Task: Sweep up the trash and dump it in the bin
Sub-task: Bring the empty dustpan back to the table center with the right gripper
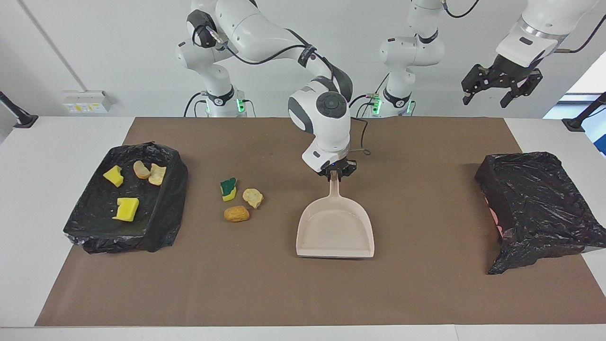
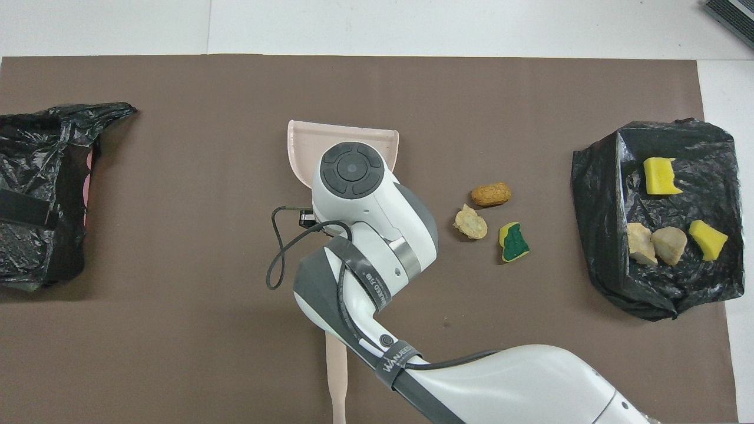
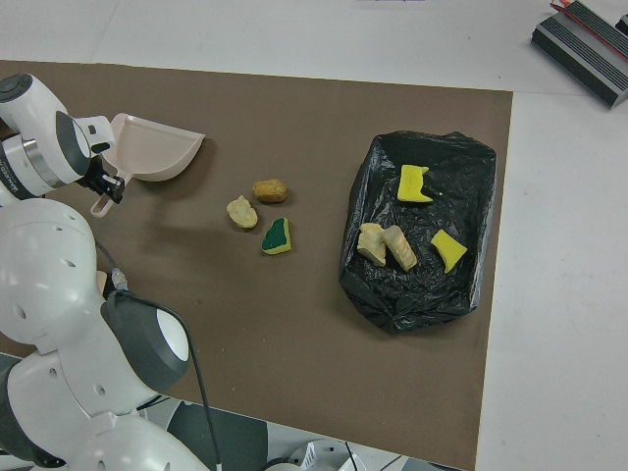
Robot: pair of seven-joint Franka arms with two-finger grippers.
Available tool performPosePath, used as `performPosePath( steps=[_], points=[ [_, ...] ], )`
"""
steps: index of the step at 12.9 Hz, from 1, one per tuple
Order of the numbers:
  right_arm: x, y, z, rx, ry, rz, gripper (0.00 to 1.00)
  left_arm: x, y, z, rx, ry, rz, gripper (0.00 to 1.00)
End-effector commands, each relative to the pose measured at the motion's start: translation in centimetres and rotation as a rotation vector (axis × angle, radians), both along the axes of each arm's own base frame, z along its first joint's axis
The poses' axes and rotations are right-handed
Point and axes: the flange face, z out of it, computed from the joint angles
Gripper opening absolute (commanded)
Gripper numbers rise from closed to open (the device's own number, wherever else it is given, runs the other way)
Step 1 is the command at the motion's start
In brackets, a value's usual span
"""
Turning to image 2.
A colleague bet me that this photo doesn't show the small yellow sponge piece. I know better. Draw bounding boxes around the small yellow sponge piece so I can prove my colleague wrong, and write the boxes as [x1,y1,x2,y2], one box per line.
[688,220,729,262]

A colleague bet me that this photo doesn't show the orange brown bread shaped lump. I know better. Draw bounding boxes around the orange brown bread shaped lump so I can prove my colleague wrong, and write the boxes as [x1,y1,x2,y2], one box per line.
[471,182,512,208]

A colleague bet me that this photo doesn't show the pale round foam lump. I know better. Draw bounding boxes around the pale round foam lump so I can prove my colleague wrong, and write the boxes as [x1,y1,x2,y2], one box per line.
[452,204,489,240]

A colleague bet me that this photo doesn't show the large notched yellow sponge piece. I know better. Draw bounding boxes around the large notched yellow sponge piece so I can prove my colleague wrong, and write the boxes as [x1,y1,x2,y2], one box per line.
[643,157,684,196]

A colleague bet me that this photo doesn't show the beige hand brush black bristles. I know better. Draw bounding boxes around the beige hand brush black bristles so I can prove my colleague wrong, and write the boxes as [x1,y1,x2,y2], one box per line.
[325,329,350,424]

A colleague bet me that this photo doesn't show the black bag lined pink bin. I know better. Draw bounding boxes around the black bag lined pink bin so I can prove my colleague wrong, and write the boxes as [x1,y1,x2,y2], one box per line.
[0,102,138,292]

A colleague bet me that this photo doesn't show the bulky greyish foam lump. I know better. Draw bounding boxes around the bulky greyish foam lump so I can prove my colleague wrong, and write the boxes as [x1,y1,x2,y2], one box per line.
[650,226,689,266]

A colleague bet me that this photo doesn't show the dark ribbed grille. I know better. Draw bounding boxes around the dark ribbed grille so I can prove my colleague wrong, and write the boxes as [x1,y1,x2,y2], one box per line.
[703,0,754,51]

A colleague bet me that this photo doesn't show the brown paper table mat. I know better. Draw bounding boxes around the brown paper table mat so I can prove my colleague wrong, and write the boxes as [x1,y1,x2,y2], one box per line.
[0,54,739,424]

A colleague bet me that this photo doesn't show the yellowish foam lump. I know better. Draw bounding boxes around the yellowish foam lump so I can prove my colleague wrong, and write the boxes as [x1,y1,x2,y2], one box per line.
[626,222,659,266]

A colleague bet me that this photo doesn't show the beige plastic dustpan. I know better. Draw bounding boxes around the beige plastic dustpan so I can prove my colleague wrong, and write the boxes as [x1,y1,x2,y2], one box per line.
[287,120,400,189]

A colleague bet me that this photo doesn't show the green and yellow sponge piece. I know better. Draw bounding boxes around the green and yellow sponge piece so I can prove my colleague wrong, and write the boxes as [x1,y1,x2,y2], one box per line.
[499,221,531,264]

